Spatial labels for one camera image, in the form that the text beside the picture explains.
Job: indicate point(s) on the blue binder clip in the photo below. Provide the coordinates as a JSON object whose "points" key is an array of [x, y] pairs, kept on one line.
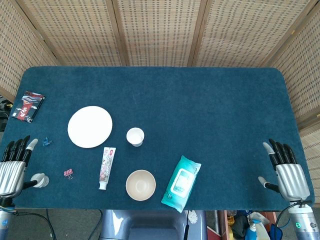
{"points": [[46, 142]]}

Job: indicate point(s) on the black red snack packet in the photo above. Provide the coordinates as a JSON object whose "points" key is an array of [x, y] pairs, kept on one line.
{"points": [[28, 107]]}

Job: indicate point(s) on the grey metal table leg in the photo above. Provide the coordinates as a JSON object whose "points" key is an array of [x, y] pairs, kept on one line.
{"points": [[218, 222]]}

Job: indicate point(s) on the floral toothpaste tube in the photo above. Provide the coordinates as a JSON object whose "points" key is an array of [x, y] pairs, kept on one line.
{"points": [[107, 167]]}

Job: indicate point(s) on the beige bowl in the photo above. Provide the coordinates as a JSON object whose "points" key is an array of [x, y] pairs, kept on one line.
{"points": [[140, 185]]}

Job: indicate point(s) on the black equipment beside table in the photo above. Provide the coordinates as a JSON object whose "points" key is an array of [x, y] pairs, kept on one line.
{"points": [[3, 117]]}

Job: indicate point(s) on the white round disc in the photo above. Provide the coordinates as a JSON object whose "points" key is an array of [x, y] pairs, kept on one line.
{"points": [[193, 217]]}

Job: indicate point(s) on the dark blue table carpet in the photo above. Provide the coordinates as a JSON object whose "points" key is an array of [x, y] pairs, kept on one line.
{"points": [[187, 105]]}

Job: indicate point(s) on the blue white spray bottle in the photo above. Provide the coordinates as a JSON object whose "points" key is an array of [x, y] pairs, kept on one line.
{"points": [[250, 232]]}

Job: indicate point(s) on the bamboo folding screen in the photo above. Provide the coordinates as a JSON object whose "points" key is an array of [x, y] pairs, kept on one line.
{"points": [[160, 30]]}

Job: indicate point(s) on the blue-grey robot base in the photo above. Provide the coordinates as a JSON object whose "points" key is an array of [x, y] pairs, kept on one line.
{"points": [[150, 225]]}

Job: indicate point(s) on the small white cup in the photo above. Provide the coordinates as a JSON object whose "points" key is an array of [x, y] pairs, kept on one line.
{"points": [[135, 136]]}

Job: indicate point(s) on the red storage crate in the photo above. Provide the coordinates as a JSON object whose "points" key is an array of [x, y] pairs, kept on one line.
{"points": [[225, 225]]}

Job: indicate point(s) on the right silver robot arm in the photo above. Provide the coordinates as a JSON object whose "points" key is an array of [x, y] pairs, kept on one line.
{"points": [[303, 222]]}

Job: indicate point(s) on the teal wet wipes pack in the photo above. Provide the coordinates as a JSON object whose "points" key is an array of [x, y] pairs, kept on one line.
{"points": [[182, 183]]}

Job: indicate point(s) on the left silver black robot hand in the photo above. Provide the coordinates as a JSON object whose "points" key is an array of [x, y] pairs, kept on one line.
{"points": [[11, 175]]}

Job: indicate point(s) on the white round plate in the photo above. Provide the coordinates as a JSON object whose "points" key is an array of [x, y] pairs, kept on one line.
{"points": [[90, 127]]}

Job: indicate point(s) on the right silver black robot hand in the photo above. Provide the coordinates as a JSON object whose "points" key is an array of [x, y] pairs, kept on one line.
{"points": [[292, 180]]}

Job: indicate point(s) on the blue cloth bag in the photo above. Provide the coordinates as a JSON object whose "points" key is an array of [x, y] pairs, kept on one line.
{"points": [[275, 232]]}

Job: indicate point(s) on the small white round jar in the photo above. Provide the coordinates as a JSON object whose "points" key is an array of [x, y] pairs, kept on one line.
{"points": [[45, 182]]}

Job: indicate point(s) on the pink binder clip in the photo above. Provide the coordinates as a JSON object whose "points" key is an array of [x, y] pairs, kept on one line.
{"points": [[68, 172]]}

